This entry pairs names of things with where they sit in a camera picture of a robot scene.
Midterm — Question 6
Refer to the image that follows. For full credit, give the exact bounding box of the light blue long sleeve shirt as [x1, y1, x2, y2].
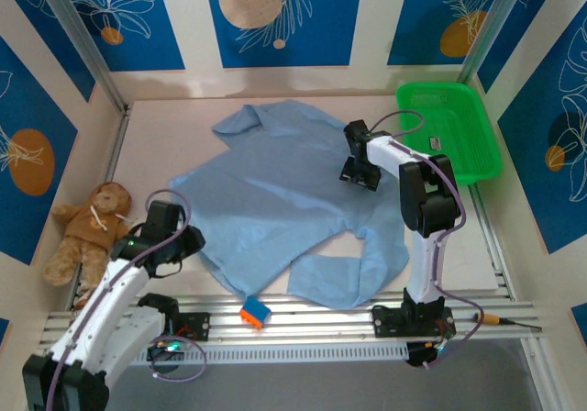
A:
[168, 98, 410, 312]

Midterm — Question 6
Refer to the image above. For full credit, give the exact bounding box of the brown teddy bear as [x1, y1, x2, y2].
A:
[44, 182, 135, 293]

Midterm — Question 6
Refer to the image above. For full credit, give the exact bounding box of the blue and orange block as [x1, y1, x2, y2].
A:
[239, 295, 271, 330]

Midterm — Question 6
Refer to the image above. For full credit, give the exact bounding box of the black controller board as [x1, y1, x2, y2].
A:
[146, 339, 190, 362]
[405, 340, 449, 369]

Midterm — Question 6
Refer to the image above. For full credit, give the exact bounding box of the green plastic basket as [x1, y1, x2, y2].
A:
[396, 82, 504, 186]

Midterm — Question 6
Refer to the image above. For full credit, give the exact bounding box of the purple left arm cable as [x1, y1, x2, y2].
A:
[43, 188, 207, 411]

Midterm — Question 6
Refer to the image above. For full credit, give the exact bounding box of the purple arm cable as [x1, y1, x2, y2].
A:
[43, 188, 207, 411]
[366, 110, 487, 370]

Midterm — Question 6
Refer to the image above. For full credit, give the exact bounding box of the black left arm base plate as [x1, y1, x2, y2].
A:
[162, 312, 212, 342]

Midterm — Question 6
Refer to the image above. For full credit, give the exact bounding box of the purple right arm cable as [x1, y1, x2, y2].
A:
[366, 110, 487, 370]

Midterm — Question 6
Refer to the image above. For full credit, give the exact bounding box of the white slotted cable duct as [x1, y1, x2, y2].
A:
[130, 342, 410, 367]

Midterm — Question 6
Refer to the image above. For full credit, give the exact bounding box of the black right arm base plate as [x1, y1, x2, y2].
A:
[371, 304, 456, 339]

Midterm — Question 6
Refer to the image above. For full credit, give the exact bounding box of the aluminium rail frame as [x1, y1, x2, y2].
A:
[39, 291, 543, 351]

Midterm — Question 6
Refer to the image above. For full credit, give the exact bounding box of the orange handled screwdriver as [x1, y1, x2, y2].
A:
[473, 312, 542, 330]

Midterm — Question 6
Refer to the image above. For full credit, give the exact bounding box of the aluminium corner post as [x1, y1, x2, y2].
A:
[34, 0, 130, 114]
[458, 0, 528, 86]

